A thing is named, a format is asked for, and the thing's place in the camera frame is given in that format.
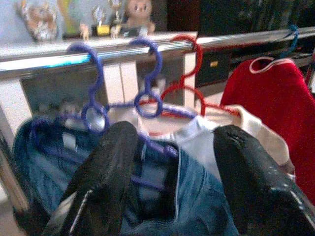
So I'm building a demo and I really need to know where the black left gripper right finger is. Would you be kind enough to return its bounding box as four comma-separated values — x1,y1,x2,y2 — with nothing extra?
213,124,315,236

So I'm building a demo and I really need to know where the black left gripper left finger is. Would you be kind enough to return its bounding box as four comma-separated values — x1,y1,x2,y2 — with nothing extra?
41,121,140,236

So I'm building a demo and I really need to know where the purple plastic hanger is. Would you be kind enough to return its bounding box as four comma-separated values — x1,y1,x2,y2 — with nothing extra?
29,42,179,192
107,38,197,121

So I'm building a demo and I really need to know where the red plastic hanger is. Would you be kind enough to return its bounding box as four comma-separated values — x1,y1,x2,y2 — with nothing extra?
141,35,242,118

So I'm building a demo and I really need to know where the cream garment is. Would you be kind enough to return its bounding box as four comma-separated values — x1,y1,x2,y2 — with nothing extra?
196,104,296,177

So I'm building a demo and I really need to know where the blue denim garment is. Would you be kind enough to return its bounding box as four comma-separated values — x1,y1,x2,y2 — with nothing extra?
12,115,241,236

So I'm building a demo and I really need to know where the red garment with white trim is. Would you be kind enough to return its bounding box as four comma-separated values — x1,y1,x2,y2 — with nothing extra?
220,57,315,205

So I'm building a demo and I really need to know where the gold trophy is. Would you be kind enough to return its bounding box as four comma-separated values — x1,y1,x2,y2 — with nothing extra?
108,0,124,37
92,4,110,36

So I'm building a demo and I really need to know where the brown plush toy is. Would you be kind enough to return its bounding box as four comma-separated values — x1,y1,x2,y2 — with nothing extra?
123,0,157,34

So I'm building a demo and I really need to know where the grey figurine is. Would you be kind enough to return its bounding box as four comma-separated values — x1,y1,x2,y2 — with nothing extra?
14,0,62,41

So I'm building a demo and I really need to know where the chrome clothes rail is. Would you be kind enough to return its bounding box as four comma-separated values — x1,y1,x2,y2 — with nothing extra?
0,26,315,79

